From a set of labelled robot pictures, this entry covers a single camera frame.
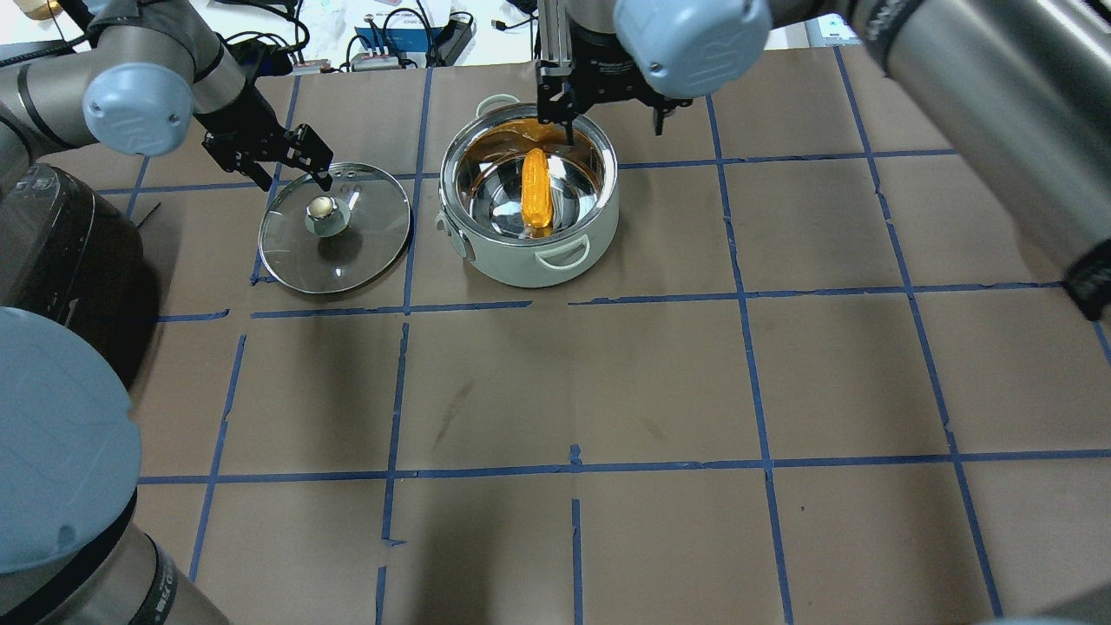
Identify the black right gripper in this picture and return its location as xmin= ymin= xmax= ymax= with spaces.
xmin=536 ymin=30 xmax=694 ymax=147

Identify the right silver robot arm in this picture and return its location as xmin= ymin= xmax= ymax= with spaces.
xmin=439 ymin=1 xmax=1108 ymax=324

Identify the aluminium frame post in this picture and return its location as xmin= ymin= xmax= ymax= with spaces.
xmin=536 ymin=0 xmax=573 ymax=75

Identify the glass pot lid with knob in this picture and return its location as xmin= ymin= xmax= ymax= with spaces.
xmin=258 ymin=162 xmax=414 ymax=295

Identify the yellow corn cob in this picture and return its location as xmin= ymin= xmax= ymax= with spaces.
xmin=521 ymin=148 xmax=556 ymax=236

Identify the dark electric rice cooker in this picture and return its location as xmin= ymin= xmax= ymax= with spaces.
xmin=1 ymin=163 xmax=144 ymax=386

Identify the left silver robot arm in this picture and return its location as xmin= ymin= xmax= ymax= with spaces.
xmin=3 ymin=1 xmax=333 ymax=624

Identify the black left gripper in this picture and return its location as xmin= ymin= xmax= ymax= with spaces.
xmin=201 ymin=87 xmax=334 ymax=193

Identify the pale green electric cooking pot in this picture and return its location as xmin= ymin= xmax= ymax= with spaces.
xmin=434 ymin=94 xmax=619 ymax=288

